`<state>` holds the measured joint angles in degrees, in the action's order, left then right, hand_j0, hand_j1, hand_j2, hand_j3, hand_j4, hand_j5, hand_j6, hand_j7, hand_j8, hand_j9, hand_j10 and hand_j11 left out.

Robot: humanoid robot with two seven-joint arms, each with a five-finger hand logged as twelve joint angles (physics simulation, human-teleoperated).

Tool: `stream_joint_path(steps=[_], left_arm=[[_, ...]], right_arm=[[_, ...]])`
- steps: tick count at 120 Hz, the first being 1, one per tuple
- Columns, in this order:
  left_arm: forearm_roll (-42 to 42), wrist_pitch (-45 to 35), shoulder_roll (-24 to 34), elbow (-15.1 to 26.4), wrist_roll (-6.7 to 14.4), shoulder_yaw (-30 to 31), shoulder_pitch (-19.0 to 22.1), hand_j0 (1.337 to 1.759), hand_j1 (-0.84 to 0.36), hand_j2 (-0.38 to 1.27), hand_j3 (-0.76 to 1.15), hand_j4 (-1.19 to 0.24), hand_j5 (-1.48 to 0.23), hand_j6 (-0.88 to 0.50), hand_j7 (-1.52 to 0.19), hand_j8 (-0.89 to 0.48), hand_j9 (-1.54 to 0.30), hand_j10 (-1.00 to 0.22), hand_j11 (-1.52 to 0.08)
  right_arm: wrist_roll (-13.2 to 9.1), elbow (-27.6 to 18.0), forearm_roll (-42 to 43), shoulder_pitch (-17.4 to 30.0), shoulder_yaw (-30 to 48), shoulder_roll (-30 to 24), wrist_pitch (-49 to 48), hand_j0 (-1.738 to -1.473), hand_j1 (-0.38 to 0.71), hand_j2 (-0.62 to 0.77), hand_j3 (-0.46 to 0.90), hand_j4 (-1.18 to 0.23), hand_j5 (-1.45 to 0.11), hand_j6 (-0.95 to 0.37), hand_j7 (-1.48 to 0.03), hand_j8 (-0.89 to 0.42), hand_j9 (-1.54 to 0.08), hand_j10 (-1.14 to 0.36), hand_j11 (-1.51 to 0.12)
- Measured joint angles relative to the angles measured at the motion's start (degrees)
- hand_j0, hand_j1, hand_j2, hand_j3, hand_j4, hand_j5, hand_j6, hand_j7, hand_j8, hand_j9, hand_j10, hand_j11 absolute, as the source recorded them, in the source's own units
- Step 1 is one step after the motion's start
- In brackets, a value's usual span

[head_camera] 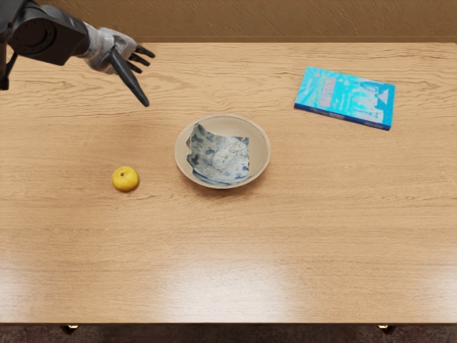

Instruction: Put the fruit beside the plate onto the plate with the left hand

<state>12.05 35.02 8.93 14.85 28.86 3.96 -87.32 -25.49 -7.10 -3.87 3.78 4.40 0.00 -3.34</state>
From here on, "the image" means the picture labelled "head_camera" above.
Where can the yellow round fruit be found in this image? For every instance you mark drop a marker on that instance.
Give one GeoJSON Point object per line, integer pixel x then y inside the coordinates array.
{"type": "Point", "coordinates": [125, 178]}

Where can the light blue book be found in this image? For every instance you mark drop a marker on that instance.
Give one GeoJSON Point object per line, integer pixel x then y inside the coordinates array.
{"type": "Point", "coordinates": [346, 97]}

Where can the beige plate with blue pattern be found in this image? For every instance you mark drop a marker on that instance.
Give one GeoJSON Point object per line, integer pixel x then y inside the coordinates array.
{"type": "Point", "coordinates": [222, 150]}

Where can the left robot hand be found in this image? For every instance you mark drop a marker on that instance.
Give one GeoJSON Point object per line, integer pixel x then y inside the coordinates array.
{"type": "Point", "coordinates": [103, 48]}

